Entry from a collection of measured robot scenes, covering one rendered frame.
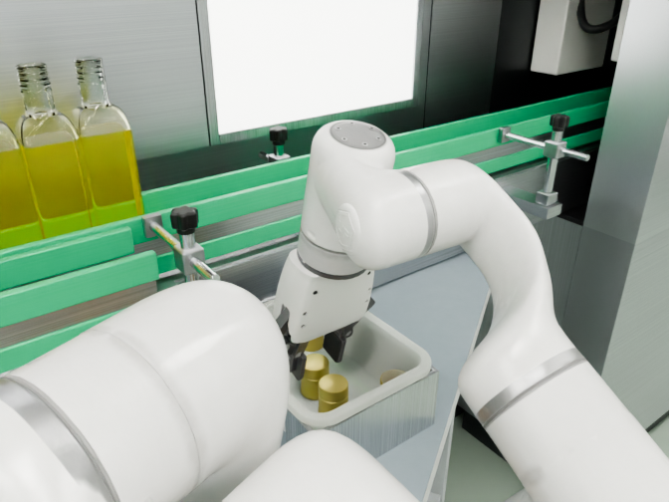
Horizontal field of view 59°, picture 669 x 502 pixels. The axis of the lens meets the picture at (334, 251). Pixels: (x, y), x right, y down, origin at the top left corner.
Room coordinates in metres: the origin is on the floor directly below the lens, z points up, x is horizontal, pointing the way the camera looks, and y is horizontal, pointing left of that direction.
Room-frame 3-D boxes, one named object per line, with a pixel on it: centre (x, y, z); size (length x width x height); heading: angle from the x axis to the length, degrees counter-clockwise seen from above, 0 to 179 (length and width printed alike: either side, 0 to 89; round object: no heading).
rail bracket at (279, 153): (0.88, 0.10, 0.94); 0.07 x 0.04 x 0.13; 37
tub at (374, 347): (0.57, 0.02, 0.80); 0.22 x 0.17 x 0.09; 37
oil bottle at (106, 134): (0.66, 0.27, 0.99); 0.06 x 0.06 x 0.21; 37
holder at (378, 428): (0.59, 0.03, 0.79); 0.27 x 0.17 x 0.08; 37
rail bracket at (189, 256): (0.58, 0.17, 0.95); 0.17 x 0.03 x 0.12; 37
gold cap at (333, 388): (0.53, 0.00, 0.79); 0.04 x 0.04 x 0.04
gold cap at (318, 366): (0.56, 0.02, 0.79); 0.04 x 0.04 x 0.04
